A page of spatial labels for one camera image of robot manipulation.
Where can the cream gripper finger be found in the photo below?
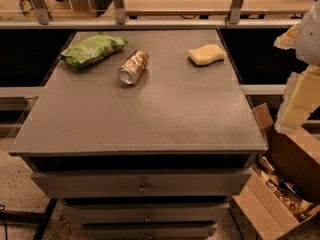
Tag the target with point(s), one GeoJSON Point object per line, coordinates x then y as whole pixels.
{"type": "Point", "coordinates": [300, 99]}
{"type": "Point", "coordinates": [288, 39]}

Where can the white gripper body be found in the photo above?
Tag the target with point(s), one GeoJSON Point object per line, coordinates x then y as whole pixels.
{"type": "Point", "coordinates": [310, 37]}

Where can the orange soda can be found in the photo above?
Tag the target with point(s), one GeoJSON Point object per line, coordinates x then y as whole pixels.
{"type": "Point", "coordinates": [133, 67]}

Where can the can in cardboard box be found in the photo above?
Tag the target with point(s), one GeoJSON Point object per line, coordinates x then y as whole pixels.
{"type": "Point", "coordinates": [265, 164]}

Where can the yellow sponge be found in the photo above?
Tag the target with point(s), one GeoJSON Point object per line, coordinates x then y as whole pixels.
{"type": "Point", "coordinates": [206, 54]}

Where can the cardboard box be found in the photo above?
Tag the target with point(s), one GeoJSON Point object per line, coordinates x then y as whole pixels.
{"type": "Point", "coordinates": [296, 158]}

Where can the snack packets in box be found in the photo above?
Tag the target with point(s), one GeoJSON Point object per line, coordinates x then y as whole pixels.
{"type": "Point", "coordinates": [285, 193]}

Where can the green chip bag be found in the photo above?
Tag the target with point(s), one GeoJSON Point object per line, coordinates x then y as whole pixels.
{"type": "Point", "coordinates": [92, 50]}

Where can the metal rail frame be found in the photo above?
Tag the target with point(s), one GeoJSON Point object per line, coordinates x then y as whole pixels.
{"type": "Point", "coordinates": [84, 14]}

